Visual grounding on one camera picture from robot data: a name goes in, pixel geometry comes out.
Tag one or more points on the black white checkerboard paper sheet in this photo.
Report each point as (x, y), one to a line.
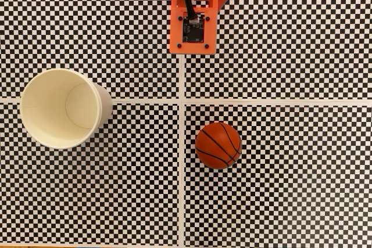
(290, 201)
(87, 12)
(87, 201)
(290, 27)

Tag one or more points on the cream paper cup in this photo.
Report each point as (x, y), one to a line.
(52, 114)

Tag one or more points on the small orange basketball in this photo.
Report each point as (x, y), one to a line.
(218, 149)

